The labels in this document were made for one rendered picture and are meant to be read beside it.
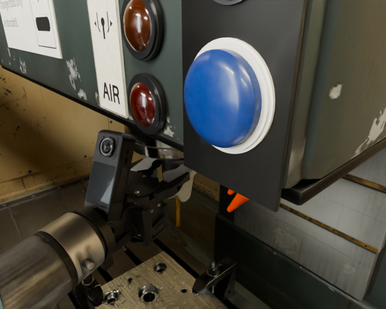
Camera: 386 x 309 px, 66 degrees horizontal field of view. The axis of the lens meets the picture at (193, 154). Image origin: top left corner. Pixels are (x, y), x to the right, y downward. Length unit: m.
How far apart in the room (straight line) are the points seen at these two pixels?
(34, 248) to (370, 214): 0.71
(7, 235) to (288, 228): 1.09
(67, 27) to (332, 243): 0.84
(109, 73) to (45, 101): 1.28
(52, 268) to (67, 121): 1.18
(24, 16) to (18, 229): 1.24
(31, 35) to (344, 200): 0.75
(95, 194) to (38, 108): 1.07
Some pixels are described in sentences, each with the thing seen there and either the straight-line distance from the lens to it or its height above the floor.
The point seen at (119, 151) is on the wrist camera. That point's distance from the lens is 0.37.
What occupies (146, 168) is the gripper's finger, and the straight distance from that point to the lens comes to 0.47.
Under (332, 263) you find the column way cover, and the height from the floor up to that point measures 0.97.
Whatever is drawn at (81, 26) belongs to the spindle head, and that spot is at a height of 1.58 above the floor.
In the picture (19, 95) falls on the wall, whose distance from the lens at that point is 1.41.
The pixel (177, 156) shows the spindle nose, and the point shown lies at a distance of 0.41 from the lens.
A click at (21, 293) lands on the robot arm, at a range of 0.34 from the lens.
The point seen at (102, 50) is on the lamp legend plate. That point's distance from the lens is 0.17.
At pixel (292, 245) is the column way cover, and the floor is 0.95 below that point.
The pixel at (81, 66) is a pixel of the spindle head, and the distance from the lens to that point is 0.20.
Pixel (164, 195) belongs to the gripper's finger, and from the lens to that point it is 0.41.
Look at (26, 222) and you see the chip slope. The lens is 1.48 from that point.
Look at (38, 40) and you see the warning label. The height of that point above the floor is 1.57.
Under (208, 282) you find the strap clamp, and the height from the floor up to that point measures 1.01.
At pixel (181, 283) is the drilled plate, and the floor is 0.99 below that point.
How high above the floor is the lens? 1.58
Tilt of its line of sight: 24 degrees down
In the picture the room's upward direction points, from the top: straight up
